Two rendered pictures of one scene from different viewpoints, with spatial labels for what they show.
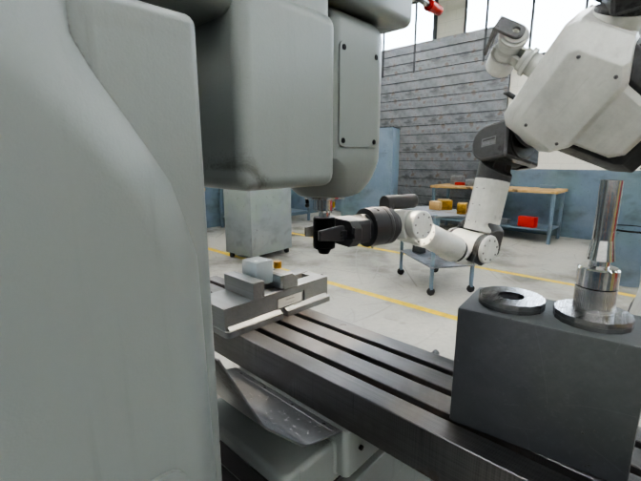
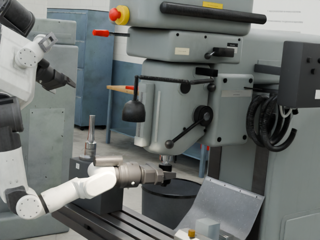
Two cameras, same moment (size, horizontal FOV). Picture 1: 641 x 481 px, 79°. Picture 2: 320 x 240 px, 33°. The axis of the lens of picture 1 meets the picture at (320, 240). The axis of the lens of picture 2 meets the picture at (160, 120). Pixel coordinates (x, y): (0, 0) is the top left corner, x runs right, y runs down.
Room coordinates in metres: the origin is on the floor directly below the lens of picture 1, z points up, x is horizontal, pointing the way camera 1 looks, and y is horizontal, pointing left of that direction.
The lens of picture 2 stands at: (2.66, 0.20, 1.71)
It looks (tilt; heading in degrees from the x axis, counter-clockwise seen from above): 9 degrees down; 187
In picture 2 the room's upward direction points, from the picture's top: 5 degrees clockwise
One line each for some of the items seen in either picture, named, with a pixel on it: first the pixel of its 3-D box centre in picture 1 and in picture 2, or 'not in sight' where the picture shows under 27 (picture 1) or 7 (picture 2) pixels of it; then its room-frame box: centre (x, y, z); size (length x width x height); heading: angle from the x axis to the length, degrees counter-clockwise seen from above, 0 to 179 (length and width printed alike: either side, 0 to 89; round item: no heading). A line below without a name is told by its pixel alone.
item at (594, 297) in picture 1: (594, 292); (90, 150); (0.49, -0.36, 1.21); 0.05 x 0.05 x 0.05
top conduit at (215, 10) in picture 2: not in sight; (216, 14); (0.88, 0.12, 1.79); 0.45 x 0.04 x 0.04; 137
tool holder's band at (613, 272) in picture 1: (598, 270); (90, 143); (0.49, -0.36, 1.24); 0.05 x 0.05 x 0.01
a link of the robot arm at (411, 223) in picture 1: (399, 219); (108, 171); (0.91, -0.19, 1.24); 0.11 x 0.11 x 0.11; 32
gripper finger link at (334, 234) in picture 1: (332, 235); not in sight; (0.79, -0.03, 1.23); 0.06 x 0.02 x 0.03; 122
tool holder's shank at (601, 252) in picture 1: (605, 224); (91, 128); (0.49, -0.36, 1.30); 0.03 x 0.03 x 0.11
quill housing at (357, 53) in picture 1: (322, 114); (171, 106); (0.81, 0.00, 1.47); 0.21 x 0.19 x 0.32; 47
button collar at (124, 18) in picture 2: not in sight; (121, 15); (0.98, -0.16, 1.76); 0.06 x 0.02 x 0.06; 47
